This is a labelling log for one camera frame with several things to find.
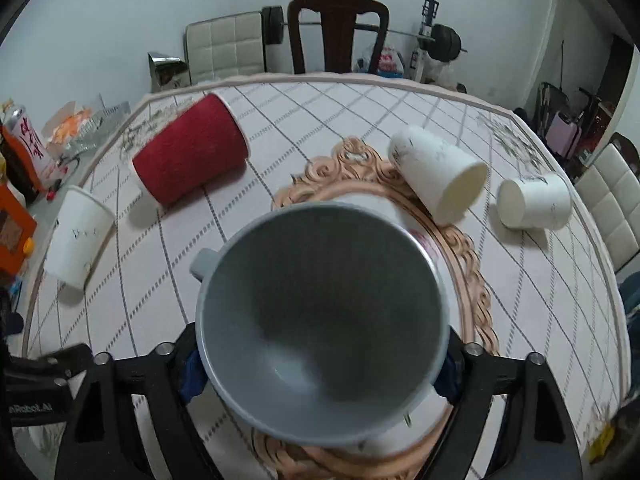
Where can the silver metal box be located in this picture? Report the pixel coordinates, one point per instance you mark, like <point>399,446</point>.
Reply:
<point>167,72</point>

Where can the yellow object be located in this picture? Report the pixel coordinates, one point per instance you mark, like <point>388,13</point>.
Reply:
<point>602,442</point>

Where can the grey ceramic mug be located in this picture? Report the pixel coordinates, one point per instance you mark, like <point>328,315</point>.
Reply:
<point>320,320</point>

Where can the orange snack packets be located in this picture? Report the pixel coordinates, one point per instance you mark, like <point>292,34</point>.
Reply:
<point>70,127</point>

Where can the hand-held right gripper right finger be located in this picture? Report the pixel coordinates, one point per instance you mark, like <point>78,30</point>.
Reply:
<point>449,377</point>

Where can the black weight rack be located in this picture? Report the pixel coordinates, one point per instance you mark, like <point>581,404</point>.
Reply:
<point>429,15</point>

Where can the person's leg in blue jeans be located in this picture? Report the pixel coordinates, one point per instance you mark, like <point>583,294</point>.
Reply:
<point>631,295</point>

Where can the pink suitcase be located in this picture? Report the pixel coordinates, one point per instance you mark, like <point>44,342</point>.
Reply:
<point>565,135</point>

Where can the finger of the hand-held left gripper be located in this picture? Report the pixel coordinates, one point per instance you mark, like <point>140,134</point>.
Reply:
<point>55,365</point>

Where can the red and white carton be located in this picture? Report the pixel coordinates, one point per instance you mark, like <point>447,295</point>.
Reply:
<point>30,142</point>

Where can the orange box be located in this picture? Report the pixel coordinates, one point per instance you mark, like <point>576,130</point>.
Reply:
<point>12,232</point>

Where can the red paper cup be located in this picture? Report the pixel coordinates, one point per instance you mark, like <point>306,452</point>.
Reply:
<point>192,152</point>

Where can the white paper cup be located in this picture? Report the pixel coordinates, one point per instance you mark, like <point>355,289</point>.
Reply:
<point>537,201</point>
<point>440,175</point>
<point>77,242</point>

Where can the beige padded chair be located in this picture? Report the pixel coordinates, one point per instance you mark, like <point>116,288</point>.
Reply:
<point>225,50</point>
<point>612,205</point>

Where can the white cup with red print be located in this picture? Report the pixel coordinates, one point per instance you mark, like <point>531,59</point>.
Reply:
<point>400,216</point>

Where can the barbell with black plates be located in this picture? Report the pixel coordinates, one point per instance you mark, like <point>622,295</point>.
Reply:
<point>445,42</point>

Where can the dark wooden chair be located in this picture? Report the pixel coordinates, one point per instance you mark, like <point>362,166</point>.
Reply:
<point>340,30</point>

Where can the red and white plastic bag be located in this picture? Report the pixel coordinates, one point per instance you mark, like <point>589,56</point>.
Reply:
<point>387,62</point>

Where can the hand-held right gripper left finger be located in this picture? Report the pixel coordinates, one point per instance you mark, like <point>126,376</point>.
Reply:
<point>192,379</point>

